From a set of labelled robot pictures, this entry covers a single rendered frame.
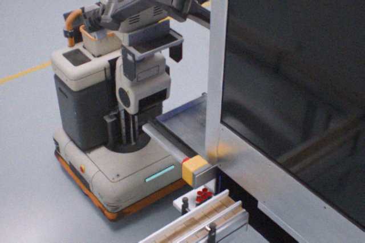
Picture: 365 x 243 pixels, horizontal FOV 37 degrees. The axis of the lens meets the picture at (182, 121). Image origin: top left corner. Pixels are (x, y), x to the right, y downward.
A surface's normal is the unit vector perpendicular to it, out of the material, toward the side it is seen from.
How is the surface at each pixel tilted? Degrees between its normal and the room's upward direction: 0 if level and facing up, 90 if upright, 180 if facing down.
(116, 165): 0
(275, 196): 90
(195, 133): 0
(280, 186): 90
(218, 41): 90
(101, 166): 0
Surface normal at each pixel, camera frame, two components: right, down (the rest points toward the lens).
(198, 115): 0.00, -0.77
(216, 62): -0.79, 0.39
